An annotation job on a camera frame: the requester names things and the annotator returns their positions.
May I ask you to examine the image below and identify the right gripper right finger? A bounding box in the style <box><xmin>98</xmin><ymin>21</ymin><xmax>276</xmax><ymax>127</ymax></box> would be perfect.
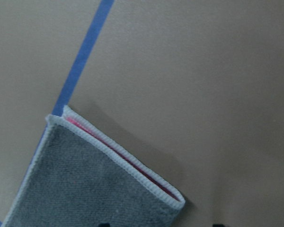
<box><xmin>212</xmin><ymin>223</ymin><xmax>225</xmax><ymax>227</ymax></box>

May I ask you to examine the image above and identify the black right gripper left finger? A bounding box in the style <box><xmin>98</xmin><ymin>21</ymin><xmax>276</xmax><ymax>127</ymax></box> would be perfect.
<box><xmin>98</xmin><ymin>223</ymin><xmax>110</xmax><ymax>227</ymax></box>

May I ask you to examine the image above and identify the pink and grey towel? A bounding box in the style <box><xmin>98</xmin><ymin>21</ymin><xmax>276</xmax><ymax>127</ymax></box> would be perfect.
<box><xmin>2</xmin><ymin>106</ymin><xmax>185</xmax><ymax>227</ymax></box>

